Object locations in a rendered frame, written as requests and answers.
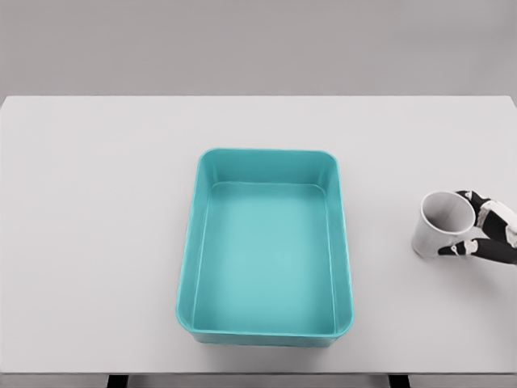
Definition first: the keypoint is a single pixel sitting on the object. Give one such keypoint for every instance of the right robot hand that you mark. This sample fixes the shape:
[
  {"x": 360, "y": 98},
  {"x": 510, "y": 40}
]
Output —
[{"x": 494, "y": 232}]

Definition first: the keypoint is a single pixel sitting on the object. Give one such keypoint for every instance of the white paper cup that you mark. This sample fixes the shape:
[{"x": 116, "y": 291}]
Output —
[{"x": 432, "y": 236}]

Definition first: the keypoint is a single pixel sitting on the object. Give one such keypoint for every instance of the teal rectangular plastic basket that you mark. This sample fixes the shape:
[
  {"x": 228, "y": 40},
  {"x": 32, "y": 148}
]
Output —
[{"x": 266, "y": 250}]

